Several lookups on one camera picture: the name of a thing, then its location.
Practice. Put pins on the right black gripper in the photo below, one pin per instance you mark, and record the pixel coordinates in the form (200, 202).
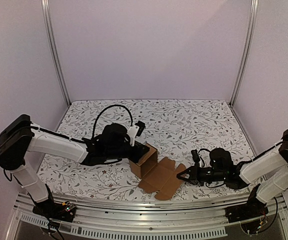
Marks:
(197, 175)

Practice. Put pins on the aluminium front rail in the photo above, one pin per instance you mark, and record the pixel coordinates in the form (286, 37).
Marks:
(151, 216)

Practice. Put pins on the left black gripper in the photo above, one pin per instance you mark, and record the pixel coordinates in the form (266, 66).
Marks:
(144, 151)

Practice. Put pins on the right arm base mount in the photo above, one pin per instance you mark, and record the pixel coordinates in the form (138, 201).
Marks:
(251, 209)

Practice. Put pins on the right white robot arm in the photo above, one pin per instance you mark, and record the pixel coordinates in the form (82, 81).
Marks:
(241, 175)

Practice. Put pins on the aluminium corner post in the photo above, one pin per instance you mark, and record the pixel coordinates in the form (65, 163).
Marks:
(246, 51)
(46, 11)

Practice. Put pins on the perforated metal strip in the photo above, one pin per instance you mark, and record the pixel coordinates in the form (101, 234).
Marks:
(68, 228)

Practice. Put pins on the right aluminium corner post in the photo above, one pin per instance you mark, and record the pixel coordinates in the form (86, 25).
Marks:
(246, 51)

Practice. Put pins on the left aluminium corner post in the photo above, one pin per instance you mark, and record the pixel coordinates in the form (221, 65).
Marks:
(46, 11)

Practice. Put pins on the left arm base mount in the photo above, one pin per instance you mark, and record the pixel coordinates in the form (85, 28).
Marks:
(50, 209)

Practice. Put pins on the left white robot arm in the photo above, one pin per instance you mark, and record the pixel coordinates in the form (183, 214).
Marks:
(23, 136)

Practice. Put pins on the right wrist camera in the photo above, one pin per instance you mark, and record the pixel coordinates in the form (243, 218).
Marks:
(198, 161)

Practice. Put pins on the brown cardboard box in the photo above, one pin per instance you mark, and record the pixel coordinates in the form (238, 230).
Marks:
(158, 177)

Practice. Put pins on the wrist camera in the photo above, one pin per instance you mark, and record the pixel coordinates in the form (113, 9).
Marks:
(135, 131)
(198, 161)

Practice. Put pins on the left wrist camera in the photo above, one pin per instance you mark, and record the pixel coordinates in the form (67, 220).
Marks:
(135, 131)

